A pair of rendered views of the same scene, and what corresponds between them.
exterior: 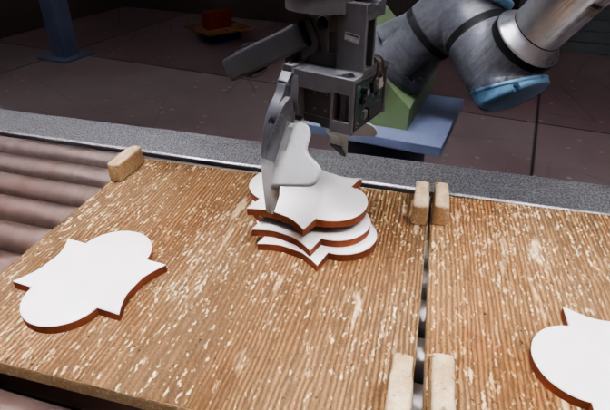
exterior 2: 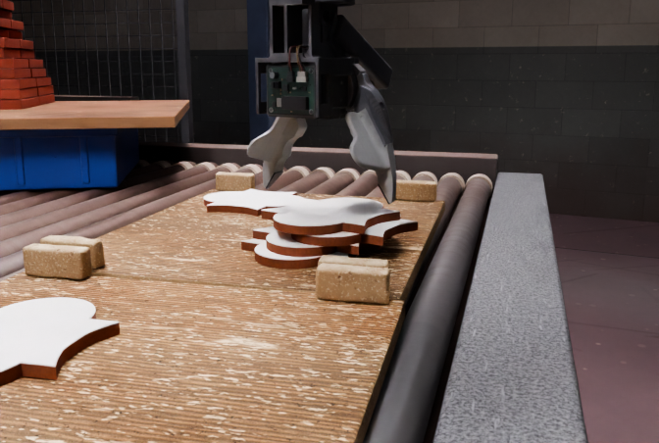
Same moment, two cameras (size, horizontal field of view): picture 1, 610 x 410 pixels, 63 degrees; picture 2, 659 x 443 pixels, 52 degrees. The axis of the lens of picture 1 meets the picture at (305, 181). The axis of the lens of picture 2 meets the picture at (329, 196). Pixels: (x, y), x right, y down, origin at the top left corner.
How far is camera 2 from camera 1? 0.83 m
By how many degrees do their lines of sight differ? 84
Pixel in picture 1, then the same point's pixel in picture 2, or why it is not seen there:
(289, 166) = (268, 142)
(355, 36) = (276, 22)
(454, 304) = (169, 290)
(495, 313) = (143, 305)
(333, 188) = (338, 217)
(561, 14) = not seen: outside the picture
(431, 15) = not seen: outside the picture
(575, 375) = (28, 309)
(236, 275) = (246, 230)
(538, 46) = not seen: outside the picture
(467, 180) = (511, 360)
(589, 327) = (76, 326)
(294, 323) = (178, 244)
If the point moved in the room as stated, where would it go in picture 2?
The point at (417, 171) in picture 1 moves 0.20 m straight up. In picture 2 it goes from (523, 325) to (537, 73)
